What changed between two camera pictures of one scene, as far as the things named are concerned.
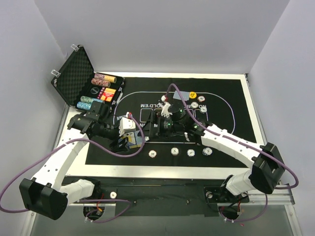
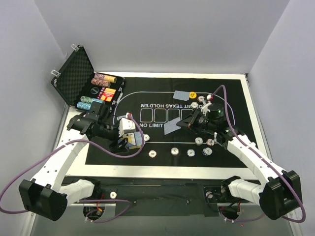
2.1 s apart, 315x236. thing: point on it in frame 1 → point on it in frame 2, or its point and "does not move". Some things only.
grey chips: [194, 104] does not move
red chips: [201, 99] does not move
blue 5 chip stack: [190, 152] does not move
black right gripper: [154, 124] → [193, 119]
